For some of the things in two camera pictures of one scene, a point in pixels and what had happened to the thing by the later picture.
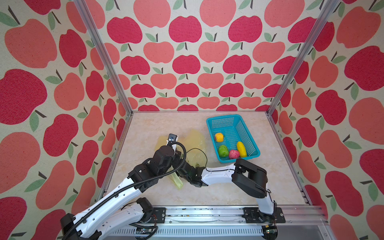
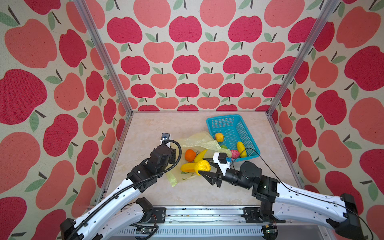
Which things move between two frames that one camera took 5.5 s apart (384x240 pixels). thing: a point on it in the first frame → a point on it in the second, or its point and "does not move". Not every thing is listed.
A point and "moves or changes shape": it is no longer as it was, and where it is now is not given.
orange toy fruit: [219, 137] does not move
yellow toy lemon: [241, 149] does not move
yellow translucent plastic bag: [194, 142] moves or changes shape
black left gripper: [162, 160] does not move
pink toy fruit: [233, 154] does not move
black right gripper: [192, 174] → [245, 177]
